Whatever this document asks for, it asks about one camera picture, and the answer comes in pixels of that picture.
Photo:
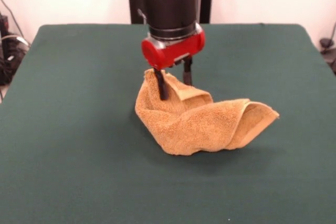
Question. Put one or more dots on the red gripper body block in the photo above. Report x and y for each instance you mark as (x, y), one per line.
(178, 49)

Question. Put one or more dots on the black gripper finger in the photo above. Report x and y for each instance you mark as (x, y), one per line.
(188, 73)
(162, 85)

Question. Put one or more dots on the orange terry towel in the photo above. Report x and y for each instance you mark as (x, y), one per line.
(199, 124)

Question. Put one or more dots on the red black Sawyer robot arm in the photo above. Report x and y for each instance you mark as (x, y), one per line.
(170, 6)

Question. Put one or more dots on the dark green table cloth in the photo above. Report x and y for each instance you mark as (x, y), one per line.
(65, 103)

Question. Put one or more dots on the black plug adapter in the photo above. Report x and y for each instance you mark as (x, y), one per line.
(326, 48)

